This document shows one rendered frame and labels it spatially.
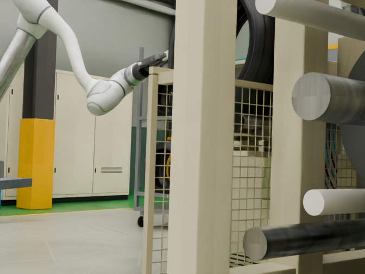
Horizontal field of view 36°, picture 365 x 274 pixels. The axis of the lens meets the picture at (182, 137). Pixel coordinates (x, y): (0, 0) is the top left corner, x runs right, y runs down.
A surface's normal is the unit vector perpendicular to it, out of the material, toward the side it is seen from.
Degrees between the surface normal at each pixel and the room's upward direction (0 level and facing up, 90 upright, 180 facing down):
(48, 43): 90
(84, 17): 90
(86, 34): 90
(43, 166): 90
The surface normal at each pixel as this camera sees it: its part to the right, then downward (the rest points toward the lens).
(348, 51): -0.77, -0.04
